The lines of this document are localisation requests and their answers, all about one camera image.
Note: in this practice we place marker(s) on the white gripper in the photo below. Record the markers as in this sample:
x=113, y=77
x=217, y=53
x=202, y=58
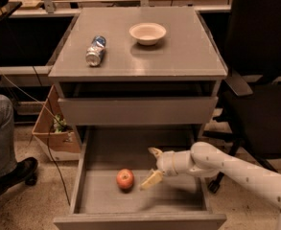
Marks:
x=165, y=164

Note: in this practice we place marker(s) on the red apple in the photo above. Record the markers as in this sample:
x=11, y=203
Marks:
x=125, y=179

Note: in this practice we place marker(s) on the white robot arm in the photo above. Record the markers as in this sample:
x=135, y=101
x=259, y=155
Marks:
x=203, y=159

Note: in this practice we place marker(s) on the open middle drawer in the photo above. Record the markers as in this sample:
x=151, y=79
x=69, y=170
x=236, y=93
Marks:
x=97, y=203

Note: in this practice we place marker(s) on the grey top drawer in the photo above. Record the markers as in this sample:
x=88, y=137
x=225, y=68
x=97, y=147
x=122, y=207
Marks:
x=137, y=111

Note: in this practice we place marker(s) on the grey drawer cabinet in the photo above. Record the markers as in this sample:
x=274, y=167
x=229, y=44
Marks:
x=184, y=63

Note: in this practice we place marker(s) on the cardboard box with items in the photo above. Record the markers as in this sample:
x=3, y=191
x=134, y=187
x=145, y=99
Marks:
x=57, y=145

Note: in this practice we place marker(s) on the black office chair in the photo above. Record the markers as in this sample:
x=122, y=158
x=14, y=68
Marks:
x=248, y=37

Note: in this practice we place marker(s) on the silver blue soda can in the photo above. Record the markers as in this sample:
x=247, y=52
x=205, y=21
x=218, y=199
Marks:
x=95, y=52

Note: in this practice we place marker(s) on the white paper bowl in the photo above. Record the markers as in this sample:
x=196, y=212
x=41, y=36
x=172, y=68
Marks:
x=147, y=34

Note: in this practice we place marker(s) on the black shoe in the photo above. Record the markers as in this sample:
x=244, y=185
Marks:
x=24, y=172

